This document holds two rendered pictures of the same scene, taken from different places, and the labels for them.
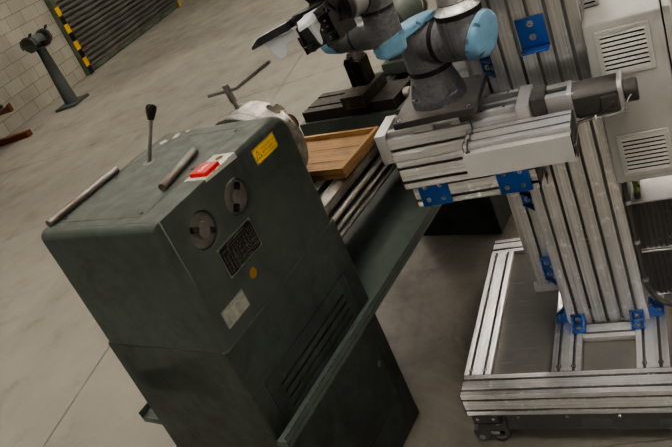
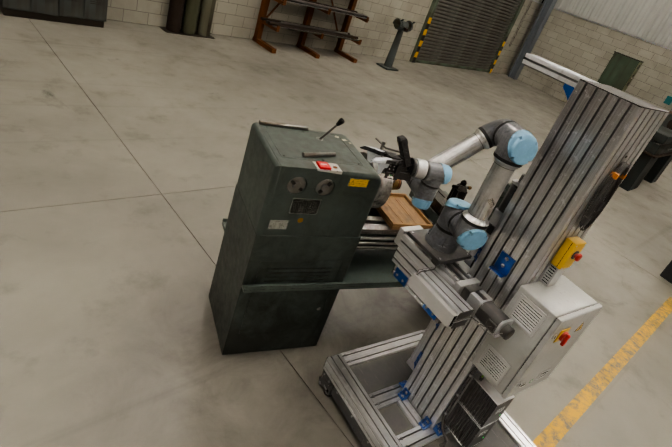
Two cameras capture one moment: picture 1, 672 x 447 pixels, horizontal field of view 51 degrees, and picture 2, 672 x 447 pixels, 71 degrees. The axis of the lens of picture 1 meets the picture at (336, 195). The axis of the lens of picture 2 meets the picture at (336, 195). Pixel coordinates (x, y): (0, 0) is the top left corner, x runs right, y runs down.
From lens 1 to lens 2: 0.61 m
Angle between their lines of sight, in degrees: 17
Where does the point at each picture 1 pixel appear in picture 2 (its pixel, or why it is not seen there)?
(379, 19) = (424, 188)
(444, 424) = (316, 361)
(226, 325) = (268, 226)
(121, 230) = (270, 153)
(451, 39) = (458, 227)
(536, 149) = (438, 305)
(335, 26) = (396, 173)
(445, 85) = (443, 241)
